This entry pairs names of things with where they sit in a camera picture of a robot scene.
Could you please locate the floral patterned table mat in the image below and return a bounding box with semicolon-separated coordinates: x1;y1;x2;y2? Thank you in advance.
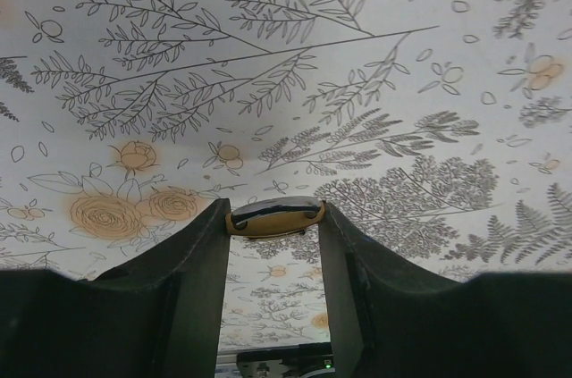
0;0;572;349

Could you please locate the brass padlock with steel shackle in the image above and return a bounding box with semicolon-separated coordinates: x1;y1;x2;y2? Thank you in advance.
225;196;325;240

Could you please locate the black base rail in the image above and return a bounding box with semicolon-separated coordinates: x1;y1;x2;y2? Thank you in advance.
214;342;336;378

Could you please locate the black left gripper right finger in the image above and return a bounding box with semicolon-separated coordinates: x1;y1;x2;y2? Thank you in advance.
319;206;571;377

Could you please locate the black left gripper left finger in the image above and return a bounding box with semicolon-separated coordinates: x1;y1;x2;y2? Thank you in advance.
1;199;230;377

